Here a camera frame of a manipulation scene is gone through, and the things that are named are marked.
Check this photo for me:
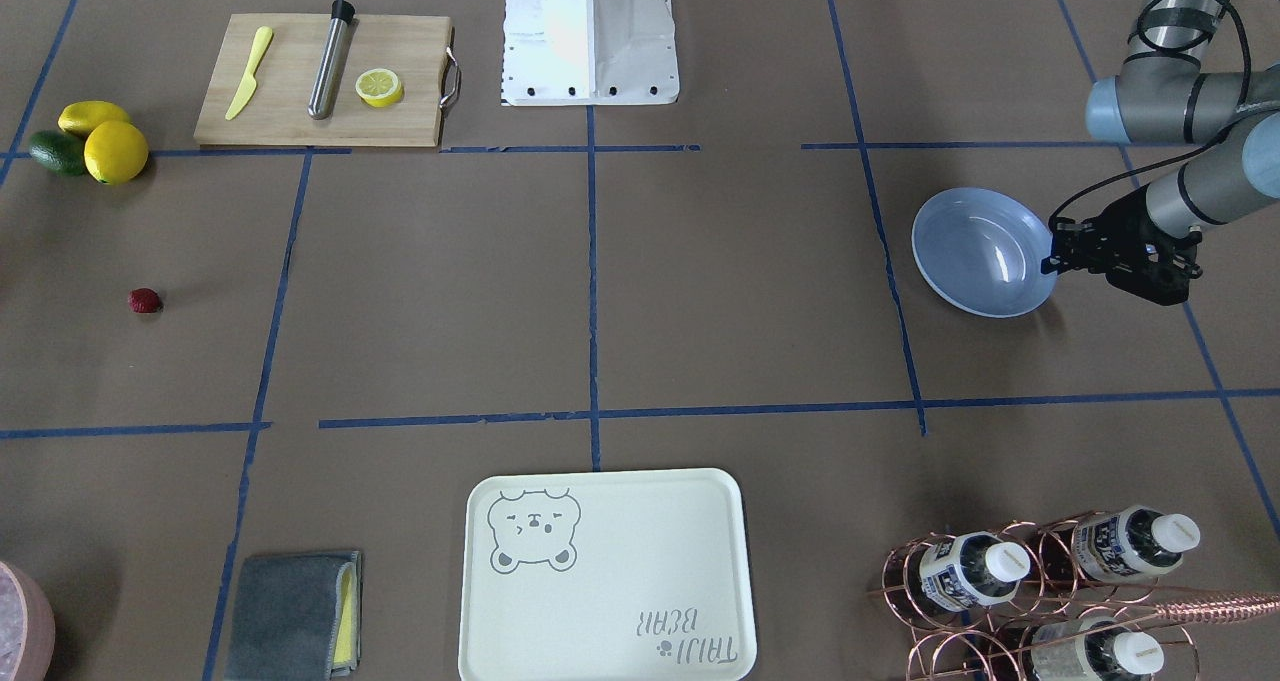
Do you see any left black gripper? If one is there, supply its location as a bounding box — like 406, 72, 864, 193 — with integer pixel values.
1039, 186, 1203, 306

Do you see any blue plate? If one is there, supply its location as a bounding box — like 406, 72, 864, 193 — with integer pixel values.
910, 186, 1057, 317

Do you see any red strawberry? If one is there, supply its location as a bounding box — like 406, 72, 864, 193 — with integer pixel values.
127, 285, 164, 315

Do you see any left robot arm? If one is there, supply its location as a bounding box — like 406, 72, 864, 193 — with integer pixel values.
1039, 0, 1279, 306

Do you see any tea bottle front of rack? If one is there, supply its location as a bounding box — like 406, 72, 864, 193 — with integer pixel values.
1021, 617, 1166, 680

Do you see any cream bear tray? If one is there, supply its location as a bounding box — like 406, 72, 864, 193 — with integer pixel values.
458, 469, 758, 680

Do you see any half lemon slice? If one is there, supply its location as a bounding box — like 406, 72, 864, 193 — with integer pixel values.
355, 69, 404, 110

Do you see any steel cylinder with black cap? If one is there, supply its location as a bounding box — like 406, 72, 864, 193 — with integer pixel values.
307, 0, 356, 120

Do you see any wooden cutting board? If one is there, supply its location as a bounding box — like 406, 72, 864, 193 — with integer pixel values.
195, 14, 458, 148

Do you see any yellow sponge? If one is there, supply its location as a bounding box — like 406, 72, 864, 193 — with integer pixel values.
332, 565, 358, 675

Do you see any yellow plastic knife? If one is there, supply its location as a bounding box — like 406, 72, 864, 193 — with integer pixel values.
224, 26, 274, 122

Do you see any yellow lemon round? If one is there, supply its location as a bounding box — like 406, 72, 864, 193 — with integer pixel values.
84, 120, 150, 186

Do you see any yellow lemon elongated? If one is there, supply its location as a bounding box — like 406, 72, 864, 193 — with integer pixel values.
58, 99, 132, 140

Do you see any green lime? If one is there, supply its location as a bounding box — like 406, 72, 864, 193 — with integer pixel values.
28, 131, 88, 178

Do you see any pink bowl of ice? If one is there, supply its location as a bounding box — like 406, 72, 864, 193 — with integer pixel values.
1, 561, 56, 680

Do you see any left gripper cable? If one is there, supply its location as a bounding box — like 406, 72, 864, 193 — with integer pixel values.
1048, 0, 1253, 224

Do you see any copper wire bottle rack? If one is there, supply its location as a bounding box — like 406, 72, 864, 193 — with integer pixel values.
869, 511, 1277, 680

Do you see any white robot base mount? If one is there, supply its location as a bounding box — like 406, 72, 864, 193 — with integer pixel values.
500, 0, 681, 108

